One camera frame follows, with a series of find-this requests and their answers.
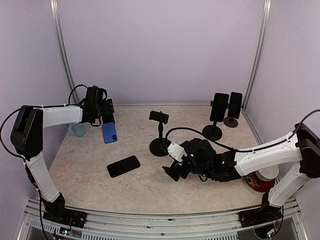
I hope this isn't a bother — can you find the grey round-base phone stand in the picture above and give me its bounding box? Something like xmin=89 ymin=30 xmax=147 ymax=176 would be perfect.
xmin=223 ymin=116 xmax=239 ymax=128

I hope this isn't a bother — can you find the black phone blue edge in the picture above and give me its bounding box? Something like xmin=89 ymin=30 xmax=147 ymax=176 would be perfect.
xmin=102 ymin=122 xmax=118 ymax=144
xmin=227 ymin=92 xmax=243 ymax=119

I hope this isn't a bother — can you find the front aluminium rail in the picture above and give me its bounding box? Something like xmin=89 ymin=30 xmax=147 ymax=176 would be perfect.
xmin=17 ymin=199 xmax=310 ymax=240

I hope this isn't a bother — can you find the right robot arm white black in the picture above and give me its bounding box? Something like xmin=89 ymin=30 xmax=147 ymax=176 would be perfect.
xmin=160 ymin=121 xmax=320 ymax=222

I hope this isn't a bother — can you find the light blue white cup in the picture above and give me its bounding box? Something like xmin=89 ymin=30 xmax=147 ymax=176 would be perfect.
xmin=68 ymin=123 xmax=86 ymax=137

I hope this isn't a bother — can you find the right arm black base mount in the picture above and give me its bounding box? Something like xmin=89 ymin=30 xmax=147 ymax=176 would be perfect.
xmin=238 ymin=208 xmax=282 ymax=228

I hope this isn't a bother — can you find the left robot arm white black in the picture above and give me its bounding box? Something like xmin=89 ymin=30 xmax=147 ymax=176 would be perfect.
xmin=0 ymin=85 xmax=115 ymax=223

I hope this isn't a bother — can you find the aluminium frame post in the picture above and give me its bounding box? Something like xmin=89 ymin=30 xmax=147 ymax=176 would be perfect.
xmin=242 ymin=0 xmax=272 ymax=111
xmin=49 ymin=0 xmax=76 ymax=91

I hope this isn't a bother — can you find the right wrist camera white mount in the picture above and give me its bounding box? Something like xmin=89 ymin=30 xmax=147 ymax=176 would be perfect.
xmin=167 ymin=142 xmax=187 ymax=163

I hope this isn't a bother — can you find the right aluminium frame post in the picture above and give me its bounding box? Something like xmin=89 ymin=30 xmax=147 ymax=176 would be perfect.
xmin=242 ymin=0 xmax=272 ymax=111

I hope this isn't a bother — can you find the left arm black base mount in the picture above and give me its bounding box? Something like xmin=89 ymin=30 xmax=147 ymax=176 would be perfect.
xmin=43 ymin=208 xmax=87 ymax=229

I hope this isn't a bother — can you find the left aluminium frame post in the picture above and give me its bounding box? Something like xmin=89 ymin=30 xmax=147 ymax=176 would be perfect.
xmin=49 ymin=0 xmax=76 ymax=91

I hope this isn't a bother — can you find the red floral plate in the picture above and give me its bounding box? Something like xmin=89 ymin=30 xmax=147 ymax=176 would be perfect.
xmin=245 ymin=172 xmax=275 ymax=193

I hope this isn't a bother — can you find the black pole phone stand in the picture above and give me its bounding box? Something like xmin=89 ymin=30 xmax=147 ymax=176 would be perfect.
xmin=202 ymin=100 xmax=223 ymax=141
xmin=149 ymin=110 xmax=171 ymax=157

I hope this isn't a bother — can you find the white bowl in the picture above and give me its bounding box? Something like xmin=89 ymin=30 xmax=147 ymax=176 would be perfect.
xmin=255 ymin=165 xmax=279 ymax=182

